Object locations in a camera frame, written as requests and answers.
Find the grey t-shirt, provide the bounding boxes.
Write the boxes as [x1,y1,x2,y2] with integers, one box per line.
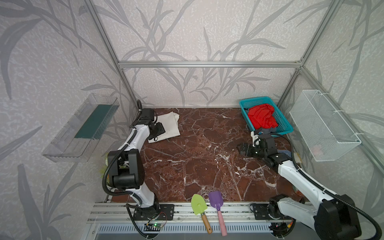
[254,128,277,135]

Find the aluminium frame crossbar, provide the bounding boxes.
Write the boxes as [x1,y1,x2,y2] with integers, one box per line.
[118,61,302,69]

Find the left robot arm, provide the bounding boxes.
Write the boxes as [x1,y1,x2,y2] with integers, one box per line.
[102,108,165,219]

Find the pink object in wire basket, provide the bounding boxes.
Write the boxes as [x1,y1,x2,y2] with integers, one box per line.
[311,145,324,160]

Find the aluminium front rail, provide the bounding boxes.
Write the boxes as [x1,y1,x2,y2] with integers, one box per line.
[86,201,319,224]

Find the small green circuit board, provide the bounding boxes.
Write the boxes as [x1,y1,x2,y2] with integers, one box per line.
[145,223,166,232]

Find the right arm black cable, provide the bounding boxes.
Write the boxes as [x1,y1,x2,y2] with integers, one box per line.
[269,133,383,240]

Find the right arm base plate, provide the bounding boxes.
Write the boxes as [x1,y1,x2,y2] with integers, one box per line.
[250,203,292,221]

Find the purple toy shovel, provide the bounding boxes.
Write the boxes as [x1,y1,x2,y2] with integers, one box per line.
[209,191,228,237]

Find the clear plastic wall shelf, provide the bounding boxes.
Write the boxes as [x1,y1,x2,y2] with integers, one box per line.
[42,94,120,163]

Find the blue dotted work glove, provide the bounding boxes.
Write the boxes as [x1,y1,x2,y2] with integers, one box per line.
[279,150,292,159]

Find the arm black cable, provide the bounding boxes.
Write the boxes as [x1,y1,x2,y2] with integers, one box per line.
[269,133,383,240]
[101,99,151,239]

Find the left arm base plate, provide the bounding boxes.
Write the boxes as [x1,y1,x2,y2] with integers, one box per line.
[133,204,175,221]

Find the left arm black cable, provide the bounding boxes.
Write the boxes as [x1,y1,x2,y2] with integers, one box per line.
[101,99,151,239]

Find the white printed t-shirt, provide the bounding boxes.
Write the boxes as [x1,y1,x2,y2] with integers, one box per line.
[148,112,181,143]

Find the green toy shovel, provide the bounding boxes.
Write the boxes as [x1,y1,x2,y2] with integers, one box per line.
[191,194,213,234]

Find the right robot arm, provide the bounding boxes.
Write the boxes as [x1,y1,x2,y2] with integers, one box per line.
[237,135,362,240]

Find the white wire mesh basket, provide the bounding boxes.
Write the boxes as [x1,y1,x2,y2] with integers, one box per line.
[290,90,362,162]

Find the red t-shirt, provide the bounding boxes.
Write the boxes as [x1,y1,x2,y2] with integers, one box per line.
[248,104,279,130]

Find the teal plastic basket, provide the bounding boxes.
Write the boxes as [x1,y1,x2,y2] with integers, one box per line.
[239,97,294,135]

